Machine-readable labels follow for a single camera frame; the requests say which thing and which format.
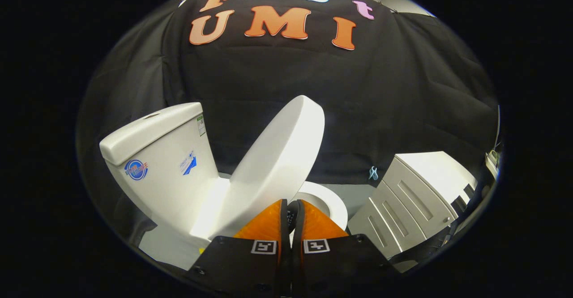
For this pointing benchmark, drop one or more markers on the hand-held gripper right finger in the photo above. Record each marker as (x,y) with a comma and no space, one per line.
(296,262)

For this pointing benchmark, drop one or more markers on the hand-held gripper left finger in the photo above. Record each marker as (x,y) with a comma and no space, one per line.
(284,262)

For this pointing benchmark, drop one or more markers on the white toilet lid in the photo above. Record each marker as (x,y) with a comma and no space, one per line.
(277,155)

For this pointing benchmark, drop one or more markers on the white toilet seat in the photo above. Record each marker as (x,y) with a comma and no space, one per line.
(335,202)

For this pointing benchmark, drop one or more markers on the white ceramic toilet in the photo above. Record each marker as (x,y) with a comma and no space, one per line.
(165,186)

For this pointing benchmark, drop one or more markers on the light blue clip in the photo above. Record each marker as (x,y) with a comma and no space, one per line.
(373,172)

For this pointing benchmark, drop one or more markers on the white drawer cabinet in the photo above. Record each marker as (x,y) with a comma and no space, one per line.
(403,208)

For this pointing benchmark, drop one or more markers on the black backdrop cloth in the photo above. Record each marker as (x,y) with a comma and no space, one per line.
(277,74)

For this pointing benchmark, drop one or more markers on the white shelf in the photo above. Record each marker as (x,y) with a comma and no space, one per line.
(492,163)

